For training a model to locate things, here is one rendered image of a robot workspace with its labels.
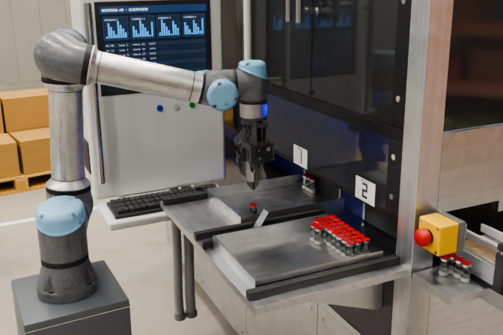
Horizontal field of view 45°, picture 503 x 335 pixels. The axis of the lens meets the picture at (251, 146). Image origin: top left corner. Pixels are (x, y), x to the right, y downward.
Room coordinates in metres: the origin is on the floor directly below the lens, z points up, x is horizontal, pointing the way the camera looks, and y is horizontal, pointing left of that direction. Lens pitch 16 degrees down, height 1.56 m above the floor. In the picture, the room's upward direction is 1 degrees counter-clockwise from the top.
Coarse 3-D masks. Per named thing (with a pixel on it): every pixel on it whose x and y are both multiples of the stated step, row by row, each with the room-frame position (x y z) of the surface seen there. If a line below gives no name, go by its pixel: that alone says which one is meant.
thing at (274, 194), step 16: (288, 176) 1.89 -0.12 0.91; (208, 192) 1.77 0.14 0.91; (224, 192) 1.80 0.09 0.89; (240, 192) 1.82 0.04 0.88; (256, 192) 1.83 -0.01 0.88; (272, 192) 1.83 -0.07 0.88; (288, 192) 1.82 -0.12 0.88; (304, 192) 1.82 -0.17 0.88; (224, 208) 1.65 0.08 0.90; (240, 208) 1.69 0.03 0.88; (272, 208) 1.69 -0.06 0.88; (288, 208) 1.61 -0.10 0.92; (304, 208) 1.63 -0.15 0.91; (336, 208) 1.67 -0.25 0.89
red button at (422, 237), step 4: (424, 228) 1.23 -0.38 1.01; (416, 232) 1.23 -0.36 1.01; (420, 232) 1.22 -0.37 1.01; (424, 232) 1.21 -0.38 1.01; (428, 232) 1.22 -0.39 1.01; (416, 236) 1.22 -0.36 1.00; (420, 236) 1.21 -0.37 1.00; (424, 236) 1.21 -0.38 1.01; (428, 236) 1.21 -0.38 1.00; (416, 240) 1.22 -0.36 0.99; (420, 240) 1.21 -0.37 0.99; (424, 240) 1.20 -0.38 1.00; (428, 240) 1.20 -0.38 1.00; (420, 244) 1.21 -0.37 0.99; (424, 244) 1.20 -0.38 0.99; (428, 244) 1.21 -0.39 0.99
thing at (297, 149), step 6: (294, 144) 1.80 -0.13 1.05; (294, 150) 1.80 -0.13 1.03; (300, 150) 1.77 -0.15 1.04; (306, 150) 1.73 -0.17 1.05; (294, 156) 1.80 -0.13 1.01; (300, 156) 1.77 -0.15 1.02; (306, 156) 1.73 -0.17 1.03; (294, 162) 1.80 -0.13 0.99; (300, 162) 1.77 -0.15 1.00; (306, 162) 1.73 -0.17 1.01; (306, 168) 1.73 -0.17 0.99
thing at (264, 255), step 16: (272, 224) 1.49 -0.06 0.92; (288, 224) 1.51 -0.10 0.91; (304, 224) 1.53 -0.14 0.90; (224, 240) 1.43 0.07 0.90; (240, 240) 1.45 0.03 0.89; (256, 240) 1.46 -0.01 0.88; (272, 240) 1.46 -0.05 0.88; (288, 240) 1.46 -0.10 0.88; (304, 240) 1.46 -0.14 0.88; (224, 256) 1.35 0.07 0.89; (240, 256) 1.37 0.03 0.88; (256, 256) 1.37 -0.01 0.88; (272, 256) 1.36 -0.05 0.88; (288, 256) 1.36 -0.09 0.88; (304, 256) 1.36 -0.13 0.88; (320, 256) 1.36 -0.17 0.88; (336, 256) 1.36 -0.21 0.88; (368, 256) 1.31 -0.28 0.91; (240, 272) 1.26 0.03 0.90; (256, 272) 1.28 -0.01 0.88; (272, 272) 1.28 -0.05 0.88; (288, 272) 1.22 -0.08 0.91; (304, 272) 1.24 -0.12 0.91
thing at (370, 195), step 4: (356, 176) 1.49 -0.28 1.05; (356, 180) 1.49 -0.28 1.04; (360, 180) 1.48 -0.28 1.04; (364, 180) 1.46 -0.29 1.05; (356, 184) 1.49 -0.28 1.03; (360, 184) 1.48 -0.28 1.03; (368, 184) 1.45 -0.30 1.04; (372, 184) 1.43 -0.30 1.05; (356, 188) 1.49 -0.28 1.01; (360, 188) 1.48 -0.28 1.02; (364, 188) 1.46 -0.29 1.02; (368, 188) 1.44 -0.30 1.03; (372, 188) 1.43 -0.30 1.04; (356, 192) 1.49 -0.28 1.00; (360, 192) 1.48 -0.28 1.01; (364, 192) 1.46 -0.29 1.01; (368, 192) 1.44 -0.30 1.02; (372, 192) 1.43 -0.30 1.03; (356, 196) 1.49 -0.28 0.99; (360, 196) 1.48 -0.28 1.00; (368, 196) 1.44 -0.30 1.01; (372, 196) 1.43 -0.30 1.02; (364, 200) 1.46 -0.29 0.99; (368, 200) 1.44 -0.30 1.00; (372, 200) 1.43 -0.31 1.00; (372, 204) 1.43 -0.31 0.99
